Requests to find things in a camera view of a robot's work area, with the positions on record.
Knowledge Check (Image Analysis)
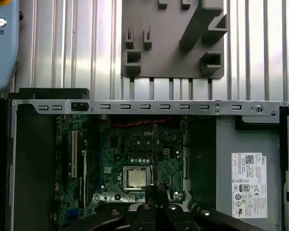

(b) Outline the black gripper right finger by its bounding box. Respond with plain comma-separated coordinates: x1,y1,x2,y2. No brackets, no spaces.
158,185,268,231

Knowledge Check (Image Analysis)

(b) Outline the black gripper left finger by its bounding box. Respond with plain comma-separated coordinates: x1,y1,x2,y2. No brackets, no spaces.
62,186,159,231

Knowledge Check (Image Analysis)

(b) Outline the black RAM stick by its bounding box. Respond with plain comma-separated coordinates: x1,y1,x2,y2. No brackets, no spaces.
152,124,159,188

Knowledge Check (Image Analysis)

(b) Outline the silver CPU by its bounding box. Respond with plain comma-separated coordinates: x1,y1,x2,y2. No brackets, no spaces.
126,168,147,189

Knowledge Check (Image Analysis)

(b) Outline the CPU socket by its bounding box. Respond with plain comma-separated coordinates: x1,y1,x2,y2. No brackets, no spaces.
120,165,154,192

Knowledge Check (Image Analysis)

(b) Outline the green motherboard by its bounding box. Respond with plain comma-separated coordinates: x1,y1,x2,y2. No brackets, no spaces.
55,114,186,227

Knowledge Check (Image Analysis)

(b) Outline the grey power supply unit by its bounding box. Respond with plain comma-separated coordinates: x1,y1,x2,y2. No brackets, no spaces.
215,115,289,231

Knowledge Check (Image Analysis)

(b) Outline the black open PC case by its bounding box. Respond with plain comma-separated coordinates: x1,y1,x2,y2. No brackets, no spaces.
0,88,289,231

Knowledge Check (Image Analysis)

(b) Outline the grey plastic parts rack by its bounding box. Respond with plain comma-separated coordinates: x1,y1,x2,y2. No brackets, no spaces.
121,0,228,79

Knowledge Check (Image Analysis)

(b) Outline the pale blue teach pendant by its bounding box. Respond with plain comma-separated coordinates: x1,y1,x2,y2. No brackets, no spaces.
0,0,21,92

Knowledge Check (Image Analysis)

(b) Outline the red black twisted wire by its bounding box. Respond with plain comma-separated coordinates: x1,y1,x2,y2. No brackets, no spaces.
110,116,175,128

